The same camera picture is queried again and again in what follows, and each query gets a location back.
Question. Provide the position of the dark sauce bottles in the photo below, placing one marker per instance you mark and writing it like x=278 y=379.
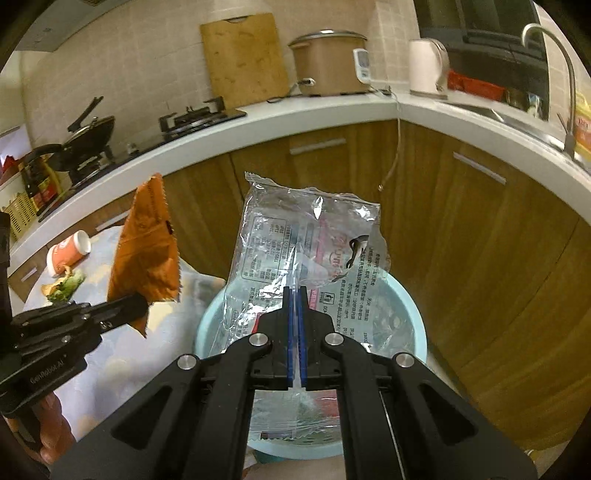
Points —
x=41 y=183

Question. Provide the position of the green bok choy scrap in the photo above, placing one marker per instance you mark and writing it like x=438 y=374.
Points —
x=63 y=289

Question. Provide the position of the black wok pan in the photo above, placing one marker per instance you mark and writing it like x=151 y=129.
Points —
x=86 y=142

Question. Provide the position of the white kitchen timer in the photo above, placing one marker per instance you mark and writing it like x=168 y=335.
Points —
x=361 y=60

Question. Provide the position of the light blue perforated trash basket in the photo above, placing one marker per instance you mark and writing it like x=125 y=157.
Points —
x=301 y=425

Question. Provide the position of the white electric kettle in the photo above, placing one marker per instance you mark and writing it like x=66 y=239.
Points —
x=429 y=66

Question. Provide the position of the clear plastic food wrapper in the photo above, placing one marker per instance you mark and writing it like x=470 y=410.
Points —
x=329 y=243

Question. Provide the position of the pastel scallop pattern tablecloth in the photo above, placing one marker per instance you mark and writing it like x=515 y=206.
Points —
x=125 y=361

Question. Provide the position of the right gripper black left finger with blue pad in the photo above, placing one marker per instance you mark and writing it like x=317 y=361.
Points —
x=191 y=421

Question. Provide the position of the orange white paper cup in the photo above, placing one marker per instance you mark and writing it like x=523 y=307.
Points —
x=67 y=252

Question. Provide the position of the chrome sink faucet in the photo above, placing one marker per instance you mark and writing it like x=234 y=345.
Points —
x=562 y=80

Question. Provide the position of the woven yellow basket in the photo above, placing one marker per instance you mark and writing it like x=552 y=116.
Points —
x=22 y=215

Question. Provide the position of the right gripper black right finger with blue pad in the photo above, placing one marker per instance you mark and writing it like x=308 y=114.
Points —
x=398 y=419

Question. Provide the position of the orange snack wrapper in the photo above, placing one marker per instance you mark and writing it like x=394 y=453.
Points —
x=146 y=259

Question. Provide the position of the red package by sink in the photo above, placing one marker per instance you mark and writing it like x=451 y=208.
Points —
x=459 y=82

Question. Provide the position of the black gas stove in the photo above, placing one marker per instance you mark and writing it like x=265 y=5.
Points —
x=173 y=126

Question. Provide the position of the person's left hand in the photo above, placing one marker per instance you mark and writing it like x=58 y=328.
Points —
x=55 y=432

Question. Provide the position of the brown rice cooker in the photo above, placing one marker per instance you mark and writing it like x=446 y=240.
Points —
x=324 y=63

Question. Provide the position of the wooden cutting board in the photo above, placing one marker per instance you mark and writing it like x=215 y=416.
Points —
x=244 y=59

